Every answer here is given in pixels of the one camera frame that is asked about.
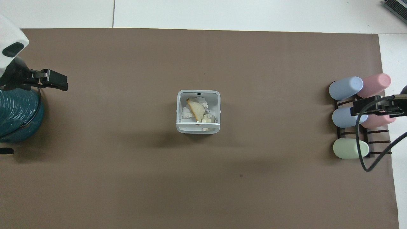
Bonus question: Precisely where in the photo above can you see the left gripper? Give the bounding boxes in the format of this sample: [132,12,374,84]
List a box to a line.
[0,57,33,91]

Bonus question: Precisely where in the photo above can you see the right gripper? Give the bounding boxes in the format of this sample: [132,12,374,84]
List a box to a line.
[395,85,407,119]

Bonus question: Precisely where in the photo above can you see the white square trash can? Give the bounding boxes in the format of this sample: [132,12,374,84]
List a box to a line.
[176,90,221,134]

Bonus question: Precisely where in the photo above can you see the pink cup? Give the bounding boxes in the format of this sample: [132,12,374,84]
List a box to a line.
[356,73,392,98]
[361,113,397,129]

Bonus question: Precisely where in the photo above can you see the teal ribbed pot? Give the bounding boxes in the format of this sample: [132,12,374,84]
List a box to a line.
[0,87,45,143]

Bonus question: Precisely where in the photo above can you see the dark brown cup rack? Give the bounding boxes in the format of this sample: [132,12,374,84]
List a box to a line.
[333,95,392,159]

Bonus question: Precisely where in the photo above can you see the light blue cup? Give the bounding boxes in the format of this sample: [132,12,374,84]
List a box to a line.
[329,76,364,101]
[332,106,369,128]

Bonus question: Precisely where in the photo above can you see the light green cup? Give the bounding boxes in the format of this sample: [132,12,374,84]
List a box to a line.
[333,138,370,159]

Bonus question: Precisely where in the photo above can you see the grey laptop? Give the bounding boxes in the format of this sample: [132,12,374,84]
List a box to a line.
[382,0,407,20]

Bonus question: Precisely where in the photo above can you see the crumpled white paper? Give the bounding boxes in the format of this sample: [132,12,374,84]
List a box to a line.
[182,97,217,131]

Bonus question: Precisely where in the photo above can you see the black cable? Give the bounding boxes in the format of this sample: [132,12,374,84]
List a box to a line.
[356,94,407,172]

